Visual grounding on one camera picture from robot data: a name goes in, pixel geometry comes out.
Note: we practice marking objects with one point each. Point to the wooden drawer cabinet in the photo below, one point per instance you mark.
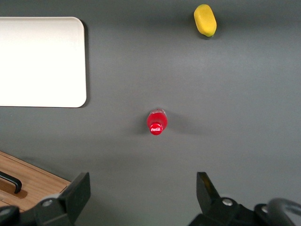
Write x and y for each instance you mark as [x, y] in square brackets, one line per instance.
[35, 179]

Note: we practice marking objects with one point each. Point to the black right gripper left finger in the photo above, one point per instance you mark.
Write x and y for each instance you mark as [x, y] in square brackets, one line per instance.
[70, 200]

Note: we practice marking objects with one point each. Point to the red coke bottle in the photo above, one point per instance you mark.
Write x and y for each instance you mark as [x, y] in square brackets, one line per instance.
[156, 122]

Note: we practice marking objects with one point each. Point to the yellow lemon toy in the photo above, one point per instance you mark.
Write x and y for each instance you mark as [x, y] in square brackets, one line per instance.
[205, 20]

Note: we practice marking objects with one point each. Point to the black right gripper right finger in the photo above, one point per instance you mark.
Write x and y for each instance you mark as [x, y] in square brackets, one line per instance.
[209, 195]

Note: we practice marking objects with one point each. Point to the beige rectangular tray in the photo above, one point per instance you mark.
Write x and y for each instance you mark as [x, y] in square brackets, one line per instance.
[40, 61]

